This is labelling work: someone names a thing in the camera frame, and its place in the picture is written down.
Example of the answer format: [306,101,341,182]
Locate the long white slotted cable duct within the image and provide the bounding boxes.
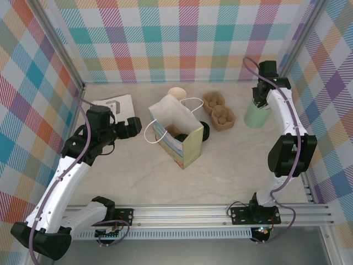
[67,230,253,240]

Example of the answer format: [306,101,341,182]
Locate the short white slotted cable duct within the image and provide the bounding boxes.
[302,176,314,204]

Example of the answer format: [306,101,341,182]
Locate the stack of black lids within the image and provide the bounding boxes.
[200,121,212,141]

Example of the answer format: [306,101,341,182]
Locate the stack of green paper cups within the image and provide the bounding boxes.
[168,87,186,102]

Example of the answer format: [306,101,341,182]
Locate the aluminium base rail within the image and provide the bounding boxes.
[66,205,334,229]

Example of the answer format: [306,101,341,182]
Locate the cardboard cup carrier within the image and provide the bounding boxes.
[164,124,180,137]

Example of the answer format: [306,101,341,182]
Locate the mint green holder cup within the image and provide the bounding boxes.
[243,98,272,130]

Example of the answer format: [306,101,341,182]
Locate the stack of cardboard cup carriers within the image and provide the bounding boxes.
[202,92,236,133]

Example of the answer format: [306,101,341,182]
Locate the aluminium frame post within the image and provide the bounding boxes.
[32,0,87,91]
[274,0,331,86]

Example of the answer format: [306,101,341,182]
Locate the floral paper bag white handles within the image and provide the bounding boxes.
[144,95,205,171]

